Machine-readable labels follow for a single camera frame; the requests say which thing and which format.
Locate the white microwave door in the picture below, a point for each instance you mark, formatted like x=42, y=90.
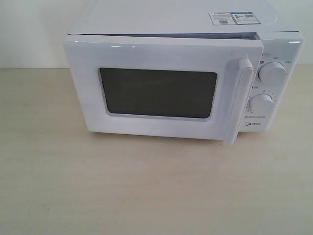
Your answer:
x=168, y=87

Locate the white microwave oven body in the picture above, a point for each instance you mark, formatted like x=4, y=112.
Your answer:
x=190, y=19

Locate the lower white timer knob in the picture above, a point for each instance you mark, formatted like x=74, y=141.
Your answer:
x=261, y=104

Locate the upper white control knob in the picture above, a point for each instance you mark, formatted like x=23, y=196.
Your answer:
x=272, y=74

